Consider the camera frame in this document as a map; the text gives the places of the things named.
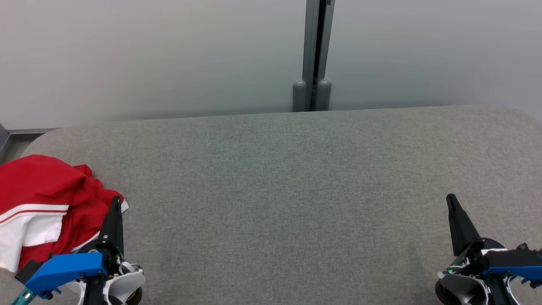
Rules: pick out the red white numbered jersey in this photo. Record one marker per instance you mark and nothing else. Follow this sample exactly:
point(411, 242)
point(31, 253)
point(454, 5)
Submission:
point(34, 186)

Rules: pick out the grey rounded post foot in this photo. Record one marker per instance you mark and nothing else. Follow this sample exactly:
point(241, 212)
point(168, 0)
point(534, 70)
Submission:
point(324, 96)
point(299, 97)

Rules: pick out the red white-striped shorts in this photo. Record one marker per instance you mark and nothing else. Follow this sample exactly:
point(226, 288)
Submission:
point(87, 212)

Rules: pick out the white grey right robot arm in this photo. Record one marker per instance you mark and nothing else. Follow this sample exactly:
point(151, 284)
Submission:
point(459, 288)

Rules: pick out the teal left camera connector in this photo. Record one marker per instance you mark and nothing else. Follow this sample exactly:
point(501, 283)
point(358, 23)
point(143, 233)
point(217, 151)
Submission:
point(21, 297)

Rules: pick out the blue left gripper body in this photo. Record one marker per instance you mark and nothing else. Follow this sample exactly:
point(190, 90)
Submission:
point(63, 269)

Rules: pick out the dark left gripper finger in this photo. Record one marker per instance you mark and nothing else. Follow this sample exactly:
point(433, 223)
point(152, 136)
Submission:
point(113, 224)

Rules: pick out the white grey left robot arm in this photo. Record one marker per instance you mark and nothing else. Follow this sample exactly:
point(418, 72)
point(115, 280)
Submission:
point(127, 284)

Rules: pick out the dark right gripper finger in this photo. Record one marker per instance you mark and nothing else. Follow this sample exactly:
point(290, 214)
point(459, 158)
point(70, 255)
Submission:
point(461, 228)

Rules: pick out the grey metal partition post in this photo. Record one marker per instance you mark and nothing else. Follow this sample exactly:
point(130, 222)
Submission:
point(311, 42)

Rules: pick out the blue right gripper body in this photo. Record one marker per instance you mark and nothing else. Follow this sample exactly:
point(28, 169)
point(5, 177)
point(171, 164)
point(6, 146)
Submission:
point(512, 273)

